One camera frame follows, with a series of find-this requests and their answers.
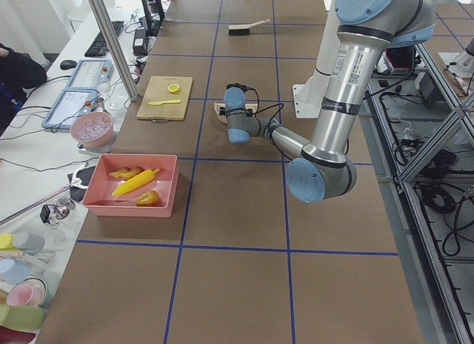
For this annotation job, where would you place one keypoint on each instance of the beige plastic dustpan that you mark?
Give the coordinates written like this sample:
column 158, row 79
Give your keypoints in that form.
column 219, row 108

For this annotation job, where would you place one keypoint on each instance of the brown toy potato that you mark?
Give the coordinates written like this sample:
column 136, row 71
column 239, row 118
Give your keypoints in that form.
column 148, row 199

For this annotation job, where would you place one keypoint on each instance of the yellow toy corn cob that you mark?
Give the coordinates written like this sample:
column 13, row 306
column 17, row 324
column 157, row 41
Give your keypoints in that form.
column 136, row 182

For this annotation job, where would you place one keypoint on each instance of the tan toy ginger root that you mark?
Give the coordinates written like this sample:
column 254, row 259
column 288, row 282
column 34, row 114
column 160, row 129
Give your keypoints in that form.
column 125, row 173

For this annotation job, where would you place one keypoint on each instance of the beige hand brush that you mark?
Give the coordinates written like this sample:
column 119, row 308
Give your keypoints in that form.
column 244, row 29

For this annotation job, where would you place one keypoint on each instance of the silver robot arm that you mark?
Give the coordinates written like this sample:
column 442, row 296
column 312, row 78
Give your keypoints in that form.
column 319, row 168

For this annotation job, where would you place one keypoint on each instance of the pink plastic bin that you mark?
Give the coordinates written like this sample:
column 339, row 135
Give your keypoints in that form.
column 99, row 199

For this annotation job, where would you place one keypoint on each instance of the yellow toy knife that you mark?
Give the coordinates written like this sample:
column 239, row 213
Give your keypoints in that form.
column 165, row 102

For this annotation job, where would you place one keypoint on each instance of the yellow toy lemon slice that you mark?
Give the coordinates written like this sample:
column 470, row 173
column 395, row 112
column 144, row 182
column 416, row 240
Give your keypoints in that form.
column 173, row 88

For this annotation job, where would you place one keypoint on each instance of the wooden cutting board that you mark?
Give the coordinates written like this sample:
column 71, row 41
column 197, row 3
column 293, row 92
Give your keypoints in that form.
column 157, row 91

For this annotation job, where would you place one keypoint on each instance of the grey digital scale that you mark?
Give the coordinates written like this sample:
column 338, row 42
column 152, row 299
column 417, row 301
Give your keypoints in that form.
column 105, row 148

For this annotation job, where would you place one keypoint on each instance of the pink bowl with ice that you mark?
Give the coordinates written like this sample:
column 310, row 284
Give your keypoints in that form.
column 93, row 129

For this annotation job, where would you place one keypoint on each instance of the upper blue teach pendant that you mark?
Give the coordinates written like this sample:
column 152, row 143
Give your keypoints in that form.
column 90, row 73

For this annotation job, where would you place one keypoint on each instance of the blue teach pendant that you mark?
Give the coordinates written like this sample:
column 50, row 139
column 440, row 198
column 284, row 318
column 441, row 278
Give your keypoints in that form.
column 90, row 73
column 70, row 105

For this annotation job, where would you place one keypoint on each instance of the lower blue teach pendant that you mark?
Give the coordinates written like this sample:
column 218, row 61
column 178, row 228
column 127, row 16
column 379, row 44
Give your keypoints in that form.
column 70, row 105

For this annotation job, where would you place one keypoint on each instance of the black keyboard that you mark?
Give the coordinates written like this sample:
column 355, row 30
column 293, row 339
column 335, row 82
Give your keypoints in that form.
column 98, row 47

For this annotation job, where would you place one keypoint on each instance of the black computer mouse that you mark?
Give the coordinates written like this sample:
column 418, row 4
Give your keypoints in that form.
column 67, row 64

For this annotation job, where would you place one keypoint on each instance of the grey plastic cup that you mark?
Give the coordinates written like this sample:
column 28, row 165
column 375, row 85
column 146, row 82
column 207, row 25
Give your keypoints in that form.
column 28, row 242

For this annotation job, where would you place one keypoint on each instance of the pink plastic cup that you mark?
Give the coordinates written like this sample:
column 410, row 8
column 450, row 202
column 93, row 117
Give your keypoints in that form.
column 26, row 293

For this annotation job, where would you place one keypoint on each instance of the green plastic cup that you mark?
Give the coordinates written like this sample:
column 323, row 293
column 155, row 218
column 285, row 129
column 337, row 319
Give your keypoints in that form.
column 22, row 318

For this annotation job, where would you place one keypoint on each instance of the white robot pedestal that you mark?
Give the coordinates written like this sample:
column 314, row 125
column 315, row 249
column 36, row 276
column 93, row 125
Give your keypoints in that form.
column 308, row 97

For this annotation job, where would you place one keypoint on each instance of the aluminium frame post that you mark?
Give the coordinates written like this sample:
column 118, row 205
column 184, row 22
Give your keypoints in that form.
column 105, row 26

